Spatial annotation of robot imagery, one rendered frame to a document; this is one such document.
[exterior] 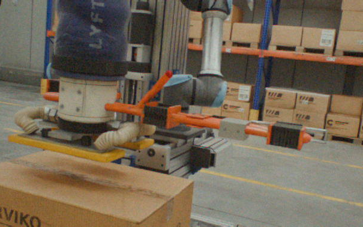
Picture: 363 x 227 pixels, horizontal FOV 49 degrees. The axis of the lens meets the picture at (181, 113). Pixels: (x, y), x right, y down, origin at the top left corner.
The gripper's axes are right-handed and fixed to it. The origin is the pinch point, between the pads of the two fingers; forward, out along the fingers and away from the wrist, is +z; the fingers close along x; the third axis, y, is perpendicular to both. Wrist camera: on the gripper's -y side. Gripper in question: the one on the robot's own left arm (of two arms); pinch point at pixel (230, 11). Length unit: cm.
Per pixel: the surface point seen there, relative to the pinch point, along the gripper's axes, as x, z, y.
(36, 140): -38, 45, 50
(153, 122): -6, 36, 41
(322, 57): -11, -3, -670
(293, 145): 31, 36, 39
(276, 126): 27, 32, 39
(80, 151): -22, 45, 51
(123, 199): -11, 58, 45
